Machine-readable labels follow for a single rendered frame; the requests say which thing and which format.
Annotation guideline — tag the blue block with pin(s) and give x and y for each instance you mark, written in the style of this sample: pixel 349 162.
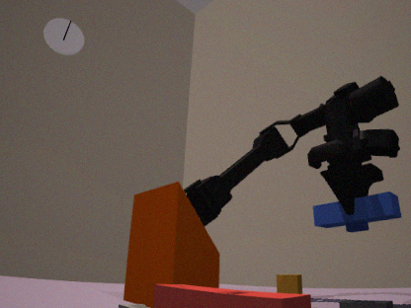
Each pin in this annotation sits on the blue block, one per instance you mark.
pixel 381 206

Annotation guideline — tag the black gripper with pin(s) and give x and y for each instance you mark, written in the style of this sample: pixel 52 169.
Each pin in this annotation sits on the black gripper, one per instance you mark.
pixel 346 176

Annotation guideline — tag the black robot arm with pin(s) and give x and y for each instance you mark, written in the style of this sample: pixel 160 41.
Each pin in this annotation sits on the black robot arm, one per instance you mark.
pixel 350 103

